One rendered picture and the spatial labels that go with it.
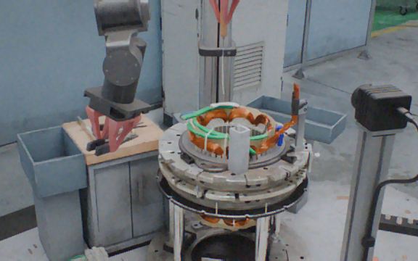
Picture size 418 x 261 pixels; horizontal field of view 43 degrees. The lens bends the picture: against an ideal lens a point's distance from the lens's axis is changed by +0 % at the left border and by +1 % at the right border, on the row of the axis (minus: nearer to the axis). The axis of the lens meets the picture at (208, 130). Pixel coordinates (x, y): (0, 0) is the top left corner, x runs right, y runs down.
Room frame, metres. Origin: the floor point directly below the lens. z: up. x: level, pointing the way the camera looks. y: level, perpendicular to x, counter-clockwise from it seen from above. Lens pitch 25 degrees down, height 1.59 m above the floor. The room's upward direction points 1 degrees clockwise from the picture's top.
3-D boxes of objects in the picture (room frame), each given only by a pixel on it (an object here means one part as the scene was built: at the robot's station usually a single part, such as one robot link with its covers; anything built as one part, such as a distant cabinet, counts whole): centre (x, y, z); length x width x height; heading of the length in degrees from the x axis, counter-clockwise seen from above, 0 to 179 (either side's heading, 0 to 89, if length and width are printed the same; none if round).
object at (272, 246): (0.99, -0.17, 0.83); 0.05 x 0.04 x 0.02; 0
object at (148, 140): (1.13, 0.22, 1.05); 0.20 x 0.19 x 0.02; 120
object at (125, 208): (1.13, 0.22, 0.91); 0.19 x 0.19 x 0.26; 30
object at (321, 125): (1.28, -0.23, 0.92); 0.25 x 0.11 x 0.28; 57
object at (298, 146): (0.99, -0.19, 1.15); 0.03 x 0.02 x 0.12; 118
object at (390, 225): (1.18, -0.48, 0.79); 0.15 x 0.05 x 0.02; 74
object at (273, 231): (1.08, -0.17, 0.91); 0.02 x 0.02 x 0.21
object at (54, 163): (1.06, 0.35, 0.92); 0.17 x 0.11 x 0.28; 30
